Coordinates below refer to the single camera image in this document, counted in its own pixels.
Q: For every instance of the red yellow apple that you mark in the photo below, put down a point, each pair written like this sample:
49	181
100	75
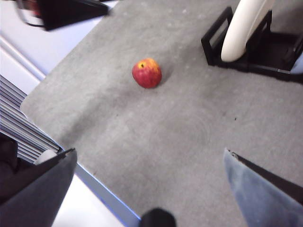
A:
146	74

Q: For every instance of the black plate rack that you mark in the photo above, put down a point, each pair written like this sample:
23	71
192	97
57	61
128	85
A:
236	65

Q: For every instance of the cream yellow plate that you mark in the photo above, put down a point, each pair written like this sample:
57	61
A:
233	42

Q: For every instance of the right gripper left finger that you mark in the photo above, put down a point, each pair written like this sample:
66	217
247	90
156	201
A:
40	198

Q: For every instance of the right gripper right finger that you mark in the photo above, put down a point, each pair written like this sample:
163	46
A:
260	198

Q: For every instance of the blue plate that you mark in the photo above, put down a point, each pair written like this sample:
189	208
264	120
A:
298	66

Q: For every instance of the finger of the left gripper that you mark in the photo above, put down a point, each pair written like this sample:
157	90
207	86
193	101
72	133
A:
68	11

